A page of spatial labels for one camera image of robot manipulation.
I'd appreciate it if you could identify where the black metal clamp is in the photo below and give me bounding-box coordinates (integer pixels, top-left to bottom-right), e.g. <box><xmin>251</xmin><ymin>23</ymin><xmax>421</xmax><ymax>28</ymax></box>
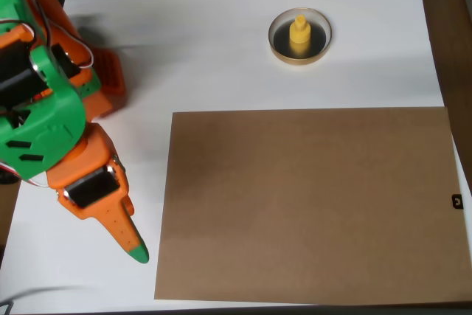
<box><xmin>0</xmin><ymin>170</ymin><xmax>21</xmax><ymax>186</ymax></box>

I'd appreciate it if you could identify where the small yellow plastic piece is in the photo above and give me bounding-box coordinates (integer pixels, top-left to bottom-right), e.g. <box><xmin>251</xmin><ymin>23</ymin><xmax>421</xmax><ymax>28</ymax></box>
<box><xmin>288</xmin><ymin>15</ymin><xmax>311</xmax><ymax>58</ymax></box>

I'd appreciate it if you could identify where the white red servo cable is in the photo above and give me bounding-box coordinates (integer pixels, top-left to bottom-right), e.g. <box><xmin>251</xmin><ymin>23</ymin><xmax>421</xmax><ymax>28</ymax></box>
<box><xmin>0</xmin><ymin>162</ymin><xmax>51</xmax><ymax>188</ymax></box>

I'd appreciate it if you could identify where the brown cardboard sheet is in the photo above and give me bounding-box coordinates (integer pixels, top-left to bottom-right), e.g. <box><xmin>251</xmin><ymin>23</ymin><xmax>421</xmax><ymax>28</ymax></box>
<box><xmin>153</xmin><ymin>106</ymin><xmax>472</xmax><ymax>307</ymax></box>

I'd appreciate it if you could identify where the round gold-rimmed dish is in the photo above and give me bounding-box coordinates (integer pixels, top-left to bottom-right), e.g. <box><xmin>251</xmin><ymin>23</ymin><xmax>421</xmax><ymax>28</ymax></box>
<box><xmin>268</xmin><ymin>7</ymin><xmax>333</xmax><ymax>67</ymax></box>

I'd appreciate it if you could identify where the white paper sheet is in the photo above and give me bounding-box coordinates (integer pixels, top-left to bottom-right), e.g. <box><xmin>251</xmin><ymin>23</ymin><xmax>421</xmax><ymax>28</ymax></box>
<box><xmin>0</xmin><ymin>0</ymin><xmax>472</xmax><ymax>315</ymax></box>

